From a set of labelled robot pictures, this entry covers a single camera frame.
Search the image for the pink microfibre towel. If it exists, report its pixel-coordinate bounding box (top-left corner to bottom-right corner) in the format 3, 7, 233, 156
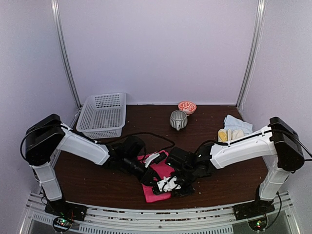
136, 150, 171, 203

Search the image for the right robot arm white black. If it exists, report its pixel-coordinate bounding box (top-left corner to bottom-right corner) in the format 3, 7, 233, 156
158, 117, 305, 219

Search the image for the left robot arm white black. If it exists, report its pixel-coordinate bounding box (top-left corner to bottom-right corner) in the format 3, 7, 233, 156
54, 152, 170, 210

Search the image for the yellow green patterned towel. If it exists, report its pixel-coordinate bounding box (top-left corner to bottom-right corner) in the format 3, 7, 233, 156
217, 129, 232, 142

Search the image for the grey striped ceramic mug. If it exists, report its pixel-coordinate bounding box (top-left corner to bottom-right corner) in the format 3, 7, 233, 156
169, 110, 188, 131

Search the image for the beige towel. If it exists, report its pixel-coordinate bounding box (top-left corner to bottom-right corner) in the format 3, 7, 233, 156
232, 129, 245, 140

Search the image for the red white patterned bowl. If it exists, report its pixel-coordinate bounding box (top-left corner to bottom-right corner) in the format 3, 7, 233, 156
178, 101, 197, 115

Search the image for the light blue towel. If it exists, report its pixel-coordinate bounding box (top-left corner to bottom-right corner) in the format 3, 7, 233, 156
224, 115, 253, 135

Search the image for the white perforated plastic basket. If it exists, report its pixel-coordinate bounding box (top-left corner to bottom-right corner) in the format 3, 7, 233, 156
76, 93, 127, 139

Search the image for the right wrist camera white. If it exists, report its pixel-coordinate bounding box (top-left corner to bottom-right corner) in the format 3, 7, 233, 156
156, 176, 181, 193

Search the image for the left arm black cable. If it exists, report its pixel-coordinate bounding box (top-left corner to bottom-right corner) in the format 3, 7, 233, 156
20, 121, 176, 161

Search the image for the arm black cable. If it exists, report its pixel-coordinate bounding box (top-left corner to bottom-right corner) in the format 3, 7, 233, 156
264, 124, 312, 231
20, 121, 176, 161

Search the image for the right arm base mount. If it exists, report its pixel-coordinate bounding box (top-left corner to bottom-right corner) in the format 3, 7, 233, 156
233, 201, 275, 220

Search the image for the aluminium front rail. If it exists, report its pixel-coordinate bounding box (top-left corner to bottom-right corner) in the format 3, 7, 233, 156
17, 192, 303, 234

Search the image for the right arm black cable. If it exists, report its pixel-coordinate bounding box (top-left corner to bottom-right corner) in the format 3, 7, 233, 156
264, 124, 312, 231

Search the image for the right aluminium corner post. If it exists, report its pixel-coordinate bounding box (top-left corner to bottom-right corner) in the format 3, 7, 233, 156
236, 0, 267, 111

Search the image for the aluminium corner post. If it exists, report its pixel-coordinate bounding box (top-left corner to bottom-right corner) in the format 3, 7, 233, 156
236, 0, 267, 111
51, 0, 82, 109

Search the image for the left aluminium corner post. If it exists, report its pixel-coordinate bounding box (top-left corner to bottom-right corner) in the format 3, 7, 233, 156
51, 0, 82, 109

